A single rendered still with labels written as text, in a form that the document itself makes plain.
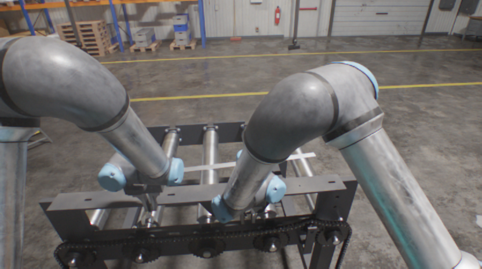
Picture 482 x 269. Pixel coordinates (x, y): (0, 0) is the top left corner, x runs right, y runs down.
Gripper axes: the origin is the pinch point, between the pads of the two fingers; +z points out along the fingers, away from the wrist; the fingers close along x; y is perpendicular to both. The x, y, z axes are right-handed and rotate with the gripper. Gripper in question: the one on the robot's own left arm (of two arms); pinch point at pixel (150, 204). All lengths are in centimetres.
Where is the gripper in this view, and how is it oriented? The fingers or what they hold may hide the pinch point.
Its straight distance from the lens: 100.9
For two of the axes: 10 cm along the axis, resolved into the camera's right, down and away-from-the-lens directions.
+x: -10.0, 0.6, -0.7
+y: -0.9, -4.8, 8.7
